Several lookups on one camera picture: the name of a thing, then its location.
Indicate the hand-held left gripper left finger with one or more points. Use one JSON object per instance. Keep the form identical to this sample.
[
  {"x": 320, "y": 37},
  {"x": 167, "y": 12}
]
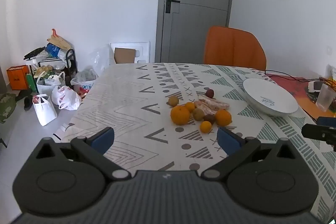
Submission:
[{"x": 103, "y": 140}]

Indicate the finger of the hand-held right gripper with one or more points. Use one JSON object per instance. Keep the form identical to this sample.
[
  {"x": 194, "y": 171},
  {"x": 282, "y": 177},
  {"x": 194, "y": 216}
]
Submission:
[
  {"x": 317, "y": 132},
  {"x": 326, "y": 121}
]

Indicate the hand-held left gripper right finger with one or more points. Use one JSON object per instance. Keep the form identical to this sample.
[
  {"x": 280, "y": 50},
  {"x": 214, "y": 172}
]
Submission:
[{"x": 227, "y": 141}]

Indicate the medium orange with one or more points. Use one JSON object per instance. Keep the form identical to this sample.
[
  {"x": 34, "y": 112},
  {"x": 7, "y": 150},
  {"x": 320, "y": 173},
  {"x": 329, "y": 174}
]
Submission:
[{"x": 223, "y": 117}]

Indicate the small orange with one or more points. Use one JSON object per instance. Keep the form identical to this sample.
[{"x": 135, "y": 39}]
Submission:
[
  {"x": 189, "y": 106},
  {"x": 205, "y": 127}
]

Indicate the dark brown round fruit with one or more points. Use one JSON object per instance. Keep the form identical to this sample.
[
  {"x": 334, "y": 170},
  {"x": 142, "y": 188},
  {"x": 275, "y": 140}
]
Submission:
[{"x": 209, "y": 118}]

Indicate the peeled pomelo segment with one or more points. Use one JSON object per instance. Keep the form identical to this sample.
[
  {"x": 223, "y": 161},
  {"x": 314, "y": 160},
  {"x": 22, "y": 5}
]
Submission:
[
  {"x": 215, "y": 104},
  {"x": 204, "y": 109}
]

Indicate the brown kiwi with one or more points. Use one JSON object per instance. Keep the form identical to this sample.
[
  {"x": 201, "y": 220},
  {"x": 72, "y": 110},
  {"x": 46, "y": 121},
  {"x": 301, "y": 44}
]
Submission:
[
  {"x": 198, "y": 113},
  {"x": 173, "y": 101}
]

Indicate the dark red round fruit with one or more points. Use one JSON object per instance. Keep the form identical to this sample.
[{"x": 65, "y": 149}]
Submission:
[{"x": 209, "y": 93}]

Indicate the large orange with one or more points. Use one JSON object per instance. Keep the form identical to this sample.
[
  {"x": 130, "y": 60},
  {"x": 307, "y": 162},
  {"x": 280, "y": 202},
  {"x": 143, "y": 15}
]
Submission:
[{"x": 180, "y": 115}]

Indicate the white plate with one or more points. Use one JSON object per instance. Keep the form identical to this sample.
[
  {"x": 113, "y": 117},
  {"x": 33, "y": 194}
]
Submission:
[{"x": 262, "y": 90}]

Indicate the clear plastic cup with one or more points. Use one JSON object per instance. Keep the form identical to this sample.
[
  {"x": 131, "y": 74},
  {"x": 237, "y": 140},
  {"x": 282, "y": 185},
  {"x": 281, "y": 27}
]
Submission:
[{"x": 325, "y": 99}]

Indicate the white power strip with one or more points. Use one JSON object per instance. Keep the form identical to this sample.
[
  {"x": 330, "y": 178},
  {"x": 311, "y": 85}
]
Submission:
[{"x": 313, "y": 87}]

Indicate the red table mat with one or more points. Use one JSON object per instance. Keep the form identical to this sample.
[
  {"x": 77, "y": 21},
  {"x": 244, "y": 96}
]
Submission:
[{"x": 286, "y": 85}]

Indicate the white plastic bag red contents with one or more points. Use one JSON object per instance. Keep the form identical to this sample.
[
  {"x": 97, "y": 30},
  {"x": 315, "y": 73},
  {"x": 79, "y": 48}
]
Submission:
[{"x": 65, "y": 98}]

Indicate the patterned tablecloth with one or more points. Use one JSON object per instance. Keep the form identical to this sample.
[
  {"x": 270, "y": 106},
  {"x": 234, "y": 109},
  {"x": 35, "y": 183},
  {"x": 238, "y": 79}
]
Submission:
[{"x": 126, "y": 87}]

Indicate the white plastic bag blue print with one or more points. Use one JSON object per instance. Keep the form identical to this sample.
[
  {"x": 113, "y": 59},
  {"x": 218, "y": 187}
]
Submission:
[{"x": 85, "y": 85}]

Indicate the white paper bag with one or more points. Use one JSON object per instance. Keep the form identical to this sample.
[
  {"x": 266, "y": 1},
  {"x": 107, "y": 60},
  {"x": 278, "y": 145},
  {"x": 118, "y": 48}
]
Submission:
[{"x": 46, "y": 111}]

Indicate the clear plastic bag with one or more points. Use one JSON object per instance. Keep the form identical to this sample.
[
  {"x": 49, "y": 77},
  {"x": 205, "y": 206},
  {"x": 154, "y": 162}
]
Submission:
[{"x": 101, "y": 57}]

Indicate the black shoe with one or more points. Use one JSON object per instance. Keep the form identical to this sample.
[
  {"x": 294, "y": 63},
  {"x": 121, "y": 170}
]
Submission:
[{"x": 26, "y": 103}]

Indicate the brown cardboard piece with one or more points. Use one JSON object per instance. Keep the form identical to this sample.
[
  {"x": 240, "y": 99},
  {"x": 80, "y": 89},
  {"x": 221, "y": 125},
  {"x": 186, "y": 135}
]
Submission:
[{"x": 125, "y": 55}]

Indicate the green box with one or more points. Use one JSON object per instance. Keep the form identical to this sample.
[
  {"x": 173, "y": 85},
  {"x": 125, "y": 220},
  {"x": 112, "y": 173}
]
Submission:
[{"x": 31, "y": 83}]

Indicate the pale yellow bundle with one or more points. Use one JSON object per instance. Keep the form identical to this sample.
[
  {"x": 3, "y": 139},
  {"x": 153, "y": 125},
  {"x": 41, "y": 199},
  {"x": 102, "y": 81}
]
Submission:
[{"x": 43, "y": 70}]

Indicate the orange chair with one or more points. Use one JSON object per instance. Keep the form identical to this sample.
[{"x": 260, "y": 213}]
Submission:
[{"x": 233, "y": 48}]

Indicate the white foam packing board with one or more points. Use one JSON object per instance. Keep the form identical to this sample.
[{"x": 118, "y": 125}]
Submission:
[{"x": 143, "y": 49}]

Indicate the green camouflage bag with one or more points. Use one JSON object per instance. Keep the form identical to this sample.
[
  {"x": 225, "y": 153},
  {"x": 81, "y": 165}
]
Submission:
[{"x": 6, "y": 106}]

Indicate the blue and white bag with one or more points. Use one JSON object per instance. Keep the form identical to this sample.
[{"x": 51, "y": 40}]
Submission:
[{"x": 53, "y": 49}]

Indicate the orange box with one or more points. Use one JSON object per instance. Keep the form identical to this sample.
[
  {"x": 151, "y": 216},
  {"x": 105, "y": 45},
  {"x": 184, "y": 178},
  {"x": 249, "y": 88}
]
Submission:
[{"x": 17, "y": 78}]

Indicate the black long object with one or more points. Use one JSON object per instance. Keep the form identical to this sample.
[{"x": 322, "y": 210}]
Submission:
[{"x": 34, "y": 53}]

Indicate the grey door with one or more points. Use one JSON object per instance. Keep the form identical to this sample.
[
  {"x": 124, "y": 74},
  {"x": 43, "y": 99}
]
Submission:
[{"x": 197, "y": 8}]

